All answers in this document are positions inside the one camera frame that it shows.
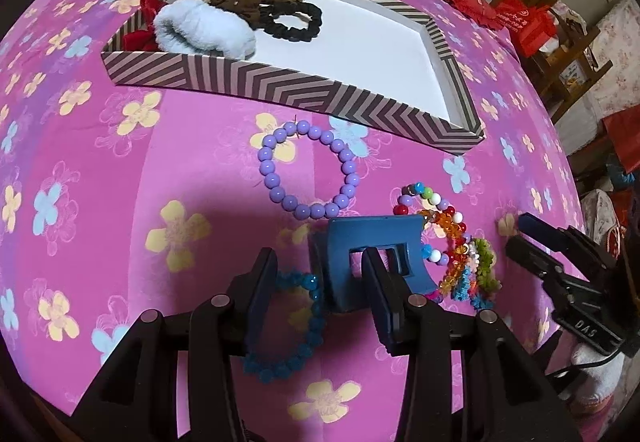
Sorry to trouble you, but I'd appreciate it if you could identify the blue hair claw clip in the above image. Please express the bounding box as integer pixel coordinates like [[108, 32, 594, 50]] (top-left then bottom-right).
[[309, 214, 436, 313]]

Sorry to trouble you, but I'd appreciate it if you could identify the pink floral bed sheet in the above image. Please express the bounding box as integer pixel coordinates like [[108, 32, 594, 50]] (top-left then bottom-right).
[[1, 0, 584, 413]]

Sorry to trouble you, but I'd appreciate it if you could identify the wooden shelf rack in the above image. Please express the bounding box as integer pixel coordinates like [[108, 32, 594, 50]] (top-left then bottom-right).
[[523, 9, 613, 124]]

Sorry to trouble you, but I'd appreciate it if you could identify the red gift bag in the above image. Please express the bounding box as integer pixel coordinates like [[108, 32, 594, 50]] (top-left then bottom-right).
[[496, 0, 556, 58]]

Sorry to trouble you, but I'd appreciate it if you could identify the light blue fluffy scrunchie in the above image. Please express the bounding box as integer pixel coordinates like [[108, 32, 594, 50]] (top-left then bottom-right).
[[153, 0, 256, 61]]

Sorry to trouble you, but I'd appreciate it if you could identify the red scrunchie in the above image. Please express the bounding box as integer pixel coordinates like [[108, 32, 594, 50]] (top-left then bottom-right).
[[122, 0, 166, 52]]

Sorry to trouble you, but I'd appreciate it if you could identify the black scrunchie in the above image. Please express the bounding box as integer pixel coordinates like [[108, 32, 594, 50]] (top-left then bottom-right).
[[259, 1, 322, 42]]

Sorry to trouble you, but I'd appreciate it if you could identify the rainbow crystal bead bracelet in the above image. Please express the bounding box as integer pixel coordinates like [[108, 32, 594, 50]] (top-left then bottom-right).
[[428, 209, 504, 312]]

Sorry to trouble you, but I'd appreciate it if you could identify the blue bead bracelet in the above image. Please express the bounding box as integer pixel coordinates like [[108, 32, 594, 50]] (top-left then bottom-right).
[[242, 270, 328, 385]]

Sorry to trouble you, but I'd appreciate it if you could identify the multicolour round bead bracelet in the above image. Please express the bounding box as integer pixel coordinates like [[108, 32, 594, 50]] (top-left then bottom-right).
[[391, 181, 468, 267]]

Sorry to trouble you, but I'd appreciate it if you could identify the purple bead bracelet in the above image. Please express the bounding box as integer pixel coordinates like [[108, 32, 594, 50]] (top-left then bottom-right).
[[258, 119, 362, 221]]

